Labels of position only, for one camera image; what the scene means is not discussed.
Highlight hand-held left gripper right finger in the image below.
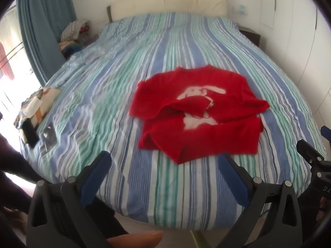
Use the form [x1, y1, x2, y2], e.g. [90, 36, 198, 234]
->
[219, 153, 309, 248]

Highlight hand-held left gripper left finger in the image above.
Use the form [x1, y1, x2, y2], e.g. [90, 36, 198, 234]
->
[26, 150, 117, 248]

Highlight red knit sweater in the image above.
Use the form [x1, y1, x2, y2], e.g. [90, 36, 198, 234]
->
[129, 66, 271, 165]

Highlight pile of mixed clothes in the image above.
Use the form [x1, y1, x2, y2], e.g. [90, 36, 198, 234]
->
[58, 19, 99, 59]

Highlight person's dark shorts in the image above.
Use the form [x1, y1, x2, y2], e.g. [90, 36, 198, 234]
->
[85, 201, 129, 238]

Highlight clear plastic bag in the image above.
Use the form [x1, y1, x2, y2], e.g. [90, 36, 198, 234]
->
[39, 124, 58, 152]

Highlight black phone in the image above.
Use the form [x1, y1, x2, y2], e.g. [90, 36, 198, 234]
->
[22, 119, 40, 147]

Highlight person's bare leg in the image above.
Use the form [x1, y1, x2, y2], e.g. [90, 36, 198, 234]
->
[107, 231, 164, 248]

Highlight person's dark clothing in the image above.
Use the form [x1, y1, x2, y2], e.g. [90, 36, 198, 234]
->
[0, 132, 50, 215]

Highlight bed with striped blanket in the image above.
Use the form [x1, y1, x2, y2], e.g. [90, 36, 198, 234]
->
[19, 13, 327, 231]

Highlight patterned cloth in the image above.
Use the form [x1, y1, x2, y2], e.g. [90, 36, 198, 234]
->
[14, 86, 61, 145]

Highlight white wardrobe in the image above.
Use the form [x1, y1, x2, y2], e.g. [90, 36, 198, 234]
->
[259, 0, 331, 104]

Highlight dark wooden nightstand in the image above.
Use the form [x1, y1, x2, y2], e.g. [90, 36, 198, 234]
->
[238, 26, 261, 48]

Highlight red hanging garment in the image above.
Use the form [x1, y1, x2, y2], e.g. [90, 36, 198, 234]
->
[0, 41, 15, 81]

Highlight blue curtain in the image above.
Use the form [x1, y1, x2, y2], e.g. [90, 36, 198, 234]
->
[17, 0, 77, 86]

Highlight cream padded headboard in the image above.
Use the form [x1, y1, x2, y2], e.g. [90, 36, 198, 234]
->
[107, 0, 228, 23]

